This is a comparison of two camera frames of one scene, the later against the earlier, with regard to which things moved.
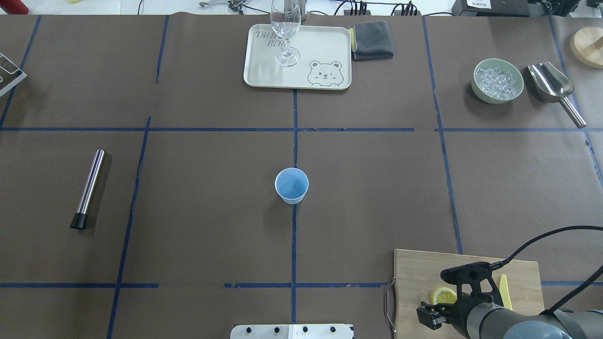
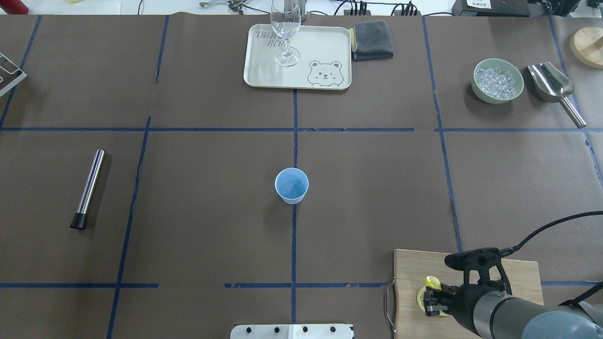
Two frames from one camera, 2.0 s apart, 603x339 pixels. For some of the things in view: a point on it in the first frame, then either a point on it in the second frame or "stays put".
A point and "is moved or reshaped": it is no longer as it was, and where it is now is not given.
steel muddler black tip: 89,189 stays put
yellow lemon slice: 443,295 is moved or reshaped
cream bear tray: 325,52 stays put
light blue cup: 291,184 stays put
